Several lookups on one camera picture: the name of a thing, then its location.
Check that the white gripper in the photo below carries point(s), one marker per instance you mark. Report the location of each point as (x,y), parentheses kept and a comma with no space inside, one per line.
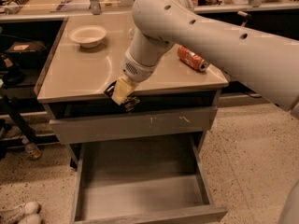
(137,68)

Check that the black rxbar chocolate wrapper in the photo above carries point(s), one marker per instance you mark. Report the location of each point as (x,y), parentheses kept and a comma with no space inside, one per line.
(129,103)

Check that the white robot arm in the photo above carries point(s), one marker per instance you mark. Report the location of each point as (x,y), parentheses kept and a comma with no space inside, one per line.
(267,64)

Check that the grey drawer cabinet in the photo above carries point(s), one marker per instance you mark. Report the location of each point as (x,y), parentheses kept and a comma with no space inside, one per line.
(72,85)

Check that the closed grey top drawer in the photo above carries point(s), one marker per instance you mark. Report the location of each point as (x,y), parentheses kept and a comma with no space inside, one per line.
(132,125)

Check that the open grey middle drawer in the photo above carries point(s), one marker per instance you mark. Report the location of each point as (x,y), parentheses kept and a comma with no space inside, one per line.
(151,180)

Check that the white paper bowl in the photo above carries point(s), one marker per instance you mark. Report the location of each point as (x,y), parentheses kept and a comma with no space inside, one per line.
(88,36)

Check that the orange soda can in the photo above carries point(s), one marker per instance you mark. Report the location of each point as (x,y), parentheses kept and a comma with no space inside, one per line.
(194,61)

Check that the black bag left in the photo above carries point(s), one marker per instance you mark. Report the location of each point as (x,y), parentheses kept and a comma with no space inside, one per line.
(29,54)

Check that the bottle on floor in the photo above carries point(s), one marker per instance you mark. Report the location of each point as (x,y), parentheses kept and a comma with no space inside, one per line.
(31,149)

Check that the black tripod leg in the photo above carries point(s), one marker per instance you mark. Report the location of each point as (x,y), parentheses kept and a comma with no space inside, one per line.
(18,119)

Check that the white shoe lower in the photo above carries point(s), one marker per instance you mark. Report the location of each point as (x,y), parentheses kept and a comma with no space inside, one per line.
(31,219)

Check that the white shoe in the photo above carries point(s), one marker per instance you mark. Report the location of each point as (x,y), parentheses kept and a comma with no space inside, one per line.
(31,219)
(14,215)

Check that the white shoe upper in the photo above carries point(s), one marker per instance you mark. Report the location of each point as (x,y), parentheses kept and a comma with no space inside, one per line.
(14,215)

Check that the white stick black handle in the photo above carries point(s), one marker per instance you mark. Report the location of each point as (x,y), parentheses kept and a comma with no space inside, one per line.
(245,16)

